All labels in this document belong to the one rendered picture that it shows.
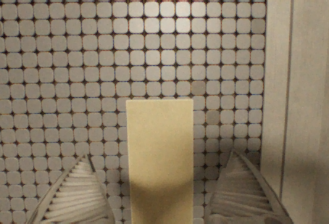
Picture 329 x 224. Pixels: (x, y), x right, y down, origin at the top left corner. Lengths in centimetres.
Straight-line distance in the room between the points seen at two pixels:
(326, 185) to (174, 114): 43
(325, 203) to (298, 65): 35
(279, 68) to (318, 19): 12
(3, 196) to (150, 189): 32
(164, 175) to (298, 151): 29
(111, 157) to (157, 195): 12
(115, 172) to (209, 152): 20
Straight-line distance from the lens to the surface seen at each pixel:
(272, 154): 38
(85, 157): 19
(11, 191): 46
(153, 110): 25
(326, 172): 53
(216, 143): 31
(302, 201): 48
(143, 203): 33
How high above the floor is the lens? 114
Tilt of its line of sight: 85 degrees down
